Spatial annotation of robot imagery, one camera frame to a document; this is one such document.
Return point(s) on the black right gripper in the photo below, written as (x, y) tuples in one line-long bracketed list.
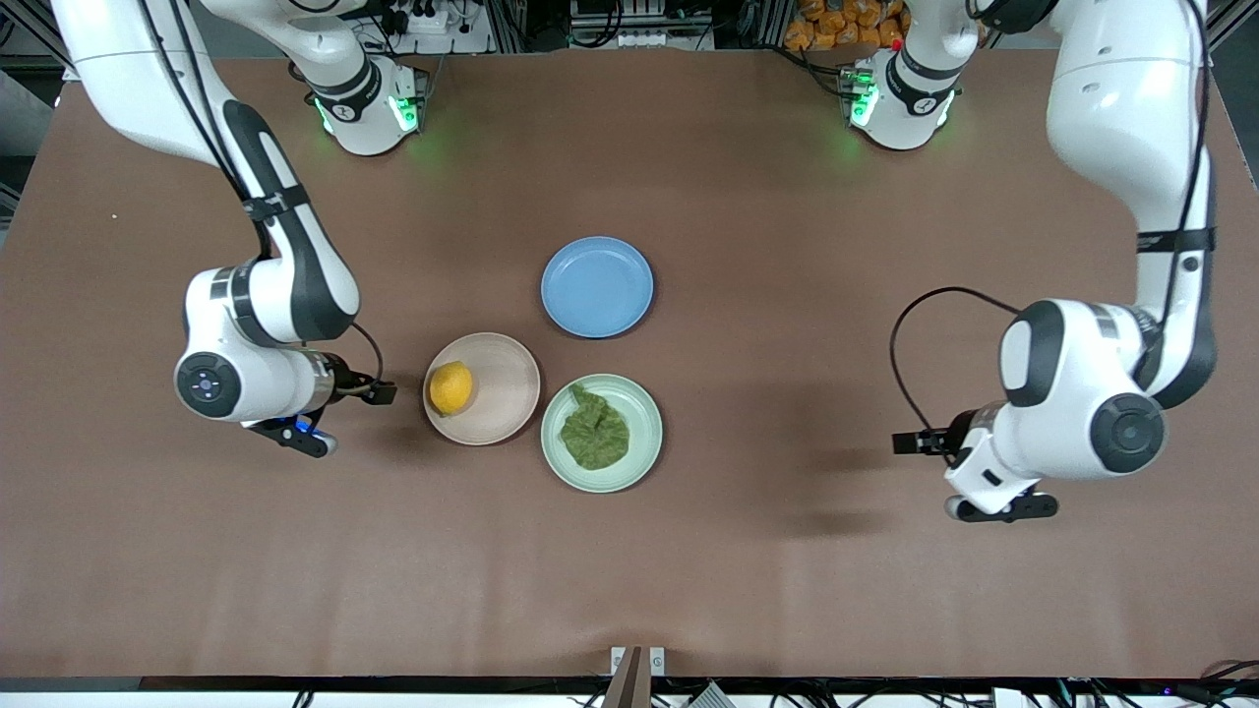
[(341, 380)]

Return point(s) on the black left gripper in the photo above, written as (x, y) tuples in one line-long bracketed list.
[(956, 431)]

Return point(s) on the yellow lemon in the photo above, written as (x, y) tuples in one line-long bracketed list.
[(450, 387)]

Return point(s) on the green lettuce leaf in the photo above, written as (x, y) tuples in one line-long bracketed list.
[(595, 433)]

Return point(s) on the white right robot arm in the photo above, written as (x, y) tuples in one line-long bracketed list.
[(246, 383)]

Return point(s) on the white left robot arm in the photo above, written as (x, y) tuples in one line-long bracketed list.
[(1082, 393)]

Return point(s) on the beige plate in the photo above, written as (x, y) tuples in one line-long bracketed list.
[(502, 393)]

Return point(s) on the blue plate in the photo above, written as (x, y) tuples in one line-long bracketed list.
[(596, 287)]

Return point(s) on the light green plate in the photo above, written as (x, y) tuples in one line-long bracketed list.
[(644, 433)]

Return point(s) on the grey ribbed adapter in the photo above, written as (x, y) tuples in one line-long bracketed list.
[(710, 698)]

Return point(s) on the white power strip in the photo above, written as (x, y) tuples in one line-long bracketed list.
[(433, 22)]

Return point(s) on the pile of orange objects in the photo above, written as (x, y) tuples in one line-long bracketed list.
[(836, 25)]

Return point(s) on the grey device with white connectors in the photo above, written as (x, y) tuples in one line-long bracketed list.
[(639, 39)]

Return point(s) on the metal table edge bracket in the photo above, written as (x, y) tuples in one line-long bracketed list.
[(629, 678)]

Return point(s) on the aluminium frame post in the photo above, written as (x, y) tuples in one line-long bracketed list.
[(1229, 22), (25, 29)]

